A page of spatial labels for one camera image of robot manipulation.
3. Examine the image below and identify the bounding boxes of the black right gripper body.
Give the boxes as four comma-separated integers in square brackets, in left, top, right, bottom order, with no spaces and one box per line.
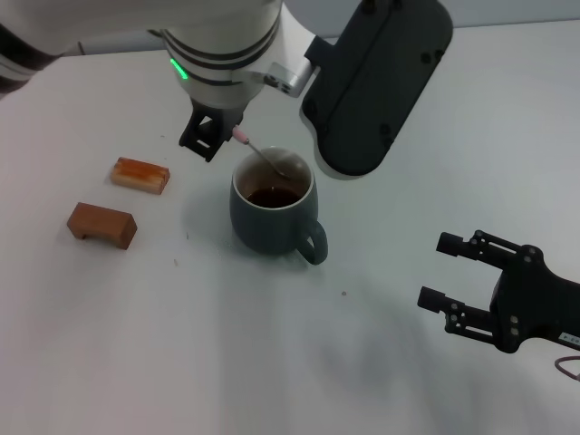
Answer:
[488,244,580,355]

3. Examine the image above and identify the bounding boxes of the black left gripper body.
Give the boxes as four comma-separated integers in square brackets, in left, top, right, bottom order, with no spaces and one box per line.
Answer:
[188,97,248,127]

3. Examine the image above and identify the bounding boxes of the pink handled metal spoon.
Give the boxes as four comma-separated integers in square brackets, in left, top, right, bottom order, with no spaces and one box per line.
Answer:
[232,127,292,180]

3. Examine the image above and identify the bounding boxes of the grey ceramic mug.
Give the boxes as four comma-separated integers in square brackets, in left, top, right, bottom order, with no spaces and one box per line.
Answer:
[228,145,329,266]

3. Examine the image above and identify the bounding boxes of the light grooved wooden block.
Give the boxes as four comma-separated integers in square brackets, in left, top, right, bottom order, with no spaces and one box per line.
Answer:
[110,156,171,197]

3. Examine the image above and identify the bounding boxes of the dark coffee liquid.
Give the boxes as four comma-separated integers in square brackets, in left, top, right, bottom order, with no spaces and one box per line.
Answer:
[246,188,303,208]

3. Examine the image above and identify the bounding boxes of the dark brown wooden block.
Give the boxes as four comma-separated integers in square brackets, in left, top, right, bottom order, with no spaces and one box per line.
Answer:
[66,201,139,250]

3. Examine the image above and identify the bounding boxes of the right wrist cable with connector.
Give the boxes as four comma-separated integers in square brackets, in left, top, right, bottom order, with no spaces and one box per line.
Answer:
[555,355,580,382]

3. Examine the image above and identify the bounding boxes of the black left wrist camera housing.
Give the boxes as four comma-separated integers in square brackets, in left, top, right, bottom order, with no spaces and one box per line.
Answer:
[300,0,454,178]

